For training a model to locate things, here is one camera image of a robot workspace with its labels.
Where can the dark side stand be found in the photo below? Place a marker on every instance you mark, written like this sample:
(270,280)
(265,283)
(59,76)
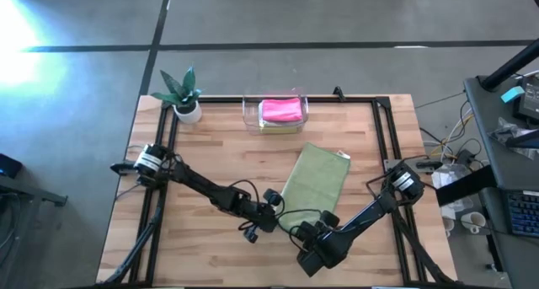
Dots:
(25,192)

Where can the yellow microfiber towel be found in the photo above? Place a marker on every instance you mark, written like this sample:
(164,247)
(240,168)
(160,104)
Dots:
(278,130)

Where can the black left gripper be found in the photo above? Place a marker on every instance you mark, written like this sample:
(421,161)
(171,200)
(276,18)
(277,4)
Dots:
(265,217)

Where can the blue sticky note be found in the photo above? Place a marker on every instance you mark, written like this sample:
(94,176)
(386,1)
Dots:
(511,94)

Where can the sage green teal-edged towel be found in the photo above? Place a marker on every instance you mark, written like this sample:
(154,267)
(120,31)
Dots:
(316,183)

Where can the grey office desk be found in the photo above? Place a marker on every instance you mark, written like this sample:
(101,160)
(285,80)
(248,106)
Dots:
(501,162)

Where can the black clamp bracket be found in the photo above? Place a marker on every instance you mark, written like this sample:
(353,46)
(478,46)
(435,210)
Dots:
(338,94)

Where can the clear plastic bin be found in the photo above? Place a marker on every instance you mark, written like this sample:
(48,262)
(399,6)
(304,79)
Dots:
(248,112)

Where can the small white mug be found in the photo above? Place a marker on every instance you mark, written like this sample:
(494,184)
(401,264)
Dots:
(448,226)

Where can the pink microfiber towel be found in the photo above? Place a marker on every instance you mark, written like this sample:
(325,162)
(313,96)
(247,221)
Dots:
(282,110)

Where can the black desk device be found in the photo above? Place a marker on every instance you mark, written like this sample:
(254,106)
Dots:
(530,103)

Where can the black slanted pole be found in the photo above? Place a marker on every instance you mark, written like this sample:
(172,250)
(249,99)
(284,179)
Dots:
(509,65)

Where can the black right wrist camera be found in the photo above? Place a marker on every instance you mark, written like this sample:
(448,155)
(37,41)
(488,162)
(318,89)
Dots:
(330,218)

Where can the black keyboard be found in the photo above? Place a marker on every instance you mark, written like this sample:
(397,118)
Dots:
(524,213)

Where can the large white mug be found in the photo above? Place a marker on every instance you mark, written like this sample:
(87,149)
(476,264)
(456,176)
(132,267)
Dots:
(473,221)

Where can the black power adapter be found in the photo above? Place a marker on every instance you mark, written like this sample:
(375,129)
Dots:
(465,157)

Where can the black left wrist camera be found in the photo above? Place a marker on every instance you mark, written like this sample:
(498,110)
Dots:
(273,196)

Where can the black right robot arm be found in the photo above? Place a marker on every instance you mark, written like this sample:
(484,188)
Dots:
(370,209)

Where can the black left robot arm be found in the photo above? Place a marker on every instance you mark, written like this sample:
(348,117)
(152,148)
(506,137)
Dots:
(202,185)

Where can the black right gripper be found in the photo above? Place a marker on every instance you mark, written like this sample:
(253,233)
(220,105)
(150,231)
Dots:
(328,244)

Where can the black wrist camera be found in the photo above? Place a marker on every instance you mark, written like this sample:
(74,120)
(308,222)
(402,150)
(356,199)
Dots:
(273,196)
(330,218)

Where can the grey metal base plate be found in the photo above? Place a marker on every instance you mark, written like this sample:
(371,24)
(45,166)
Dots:
(122,168)
(391,164)

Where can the black aluminium table frame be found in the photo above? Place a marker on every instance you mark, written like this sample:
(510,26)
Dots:
(219,99)

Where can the white plant pot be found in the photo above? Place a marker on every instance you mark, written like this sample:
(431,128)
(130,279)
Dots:
(191,115)

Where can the white crumpled plastic bag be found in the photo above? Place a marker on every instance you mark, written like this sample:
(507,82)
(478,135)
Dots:
(446,177)

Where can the grey crumpled bag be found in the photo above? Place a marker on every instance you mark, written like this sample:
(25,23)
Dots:
(505,131)

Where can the green snake plant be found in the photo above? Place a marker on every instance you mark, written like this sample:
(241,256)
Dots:
(181,93)

